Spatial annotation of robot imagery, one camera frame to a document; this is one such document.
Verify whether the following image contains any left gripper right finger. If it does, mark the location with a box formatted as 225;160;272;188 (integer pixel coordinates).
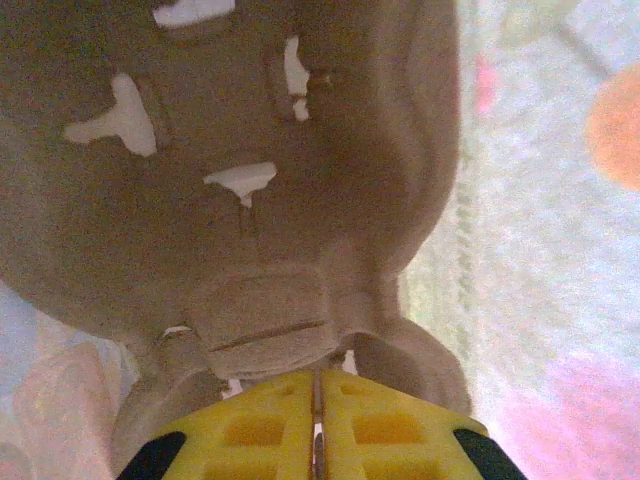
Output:
320;369;526;480

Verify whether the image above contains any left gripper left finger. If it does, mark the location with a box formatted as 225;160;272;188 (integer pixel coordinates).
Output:
117;371;318;480

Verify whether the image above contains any brown pulp cup carrier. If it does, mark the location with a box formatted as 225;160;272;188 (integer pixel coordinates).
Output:
0;0;475;480

